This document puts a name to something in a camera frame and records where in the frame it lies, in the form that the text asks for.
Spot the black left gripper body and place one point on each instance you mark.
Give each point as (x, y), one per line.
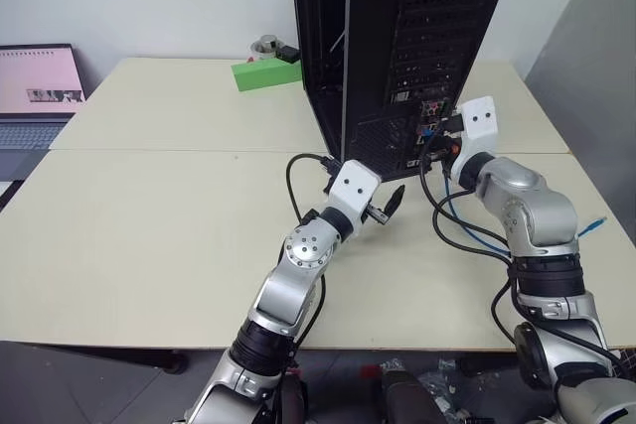
(376, 214)

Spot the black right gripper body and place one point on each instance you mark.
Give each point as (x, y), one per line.
(453, 146)

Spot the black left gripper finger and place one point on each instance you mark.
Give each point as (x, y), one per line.
(395, 200)

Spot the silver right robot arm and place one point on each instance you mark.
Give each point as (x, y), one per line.
(541, 210)

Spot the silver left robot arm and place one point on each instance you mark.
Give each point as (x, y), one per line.
(303, 250)

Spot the black computer tower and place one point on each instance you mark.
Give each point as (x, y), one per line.
(382, 46)

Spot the small black box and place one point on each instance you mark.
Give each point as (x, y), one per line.
(288, 53)

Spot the green rectangular box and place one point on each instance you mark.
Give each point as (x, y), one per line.
(266, 75)

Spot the dark rounded shape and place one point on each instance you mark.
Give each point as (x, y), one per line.
(410, 396)

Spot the small metal cup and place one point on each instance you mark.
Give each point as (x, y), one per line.
(267, 45)

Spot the open laptop with pink screen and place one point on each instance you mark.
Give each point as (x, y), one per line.
(37, 76)

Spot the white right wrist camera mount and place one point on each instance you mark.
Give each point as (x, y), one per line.
(479, 121)

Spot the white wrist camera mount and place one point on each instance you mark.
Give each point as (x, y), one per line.
(354, 185)
(479, 121)

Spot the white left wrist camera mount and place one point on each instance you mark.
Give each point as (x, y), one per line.
(354, 185)

